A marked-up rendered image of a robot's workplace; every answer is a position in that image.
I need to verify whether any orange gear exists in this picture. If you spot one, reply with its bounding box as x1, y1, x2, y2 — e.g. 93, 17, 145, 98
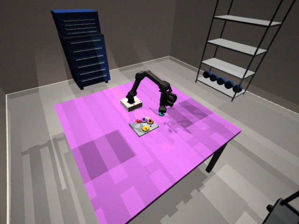
147, 118, 154, 125

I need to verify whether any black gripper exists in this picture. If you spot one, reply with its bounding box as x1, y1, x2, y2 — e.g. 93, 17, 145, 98
158, 98, 167, 113

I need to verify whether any purple gear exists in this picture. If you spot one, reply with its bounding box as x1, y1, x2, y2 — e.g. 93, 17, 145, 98
140, 117, 147, 123

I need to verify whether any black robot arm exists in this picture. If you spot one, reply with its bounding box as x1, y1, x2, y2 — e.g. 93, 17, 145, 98
126, 70, 177, 107

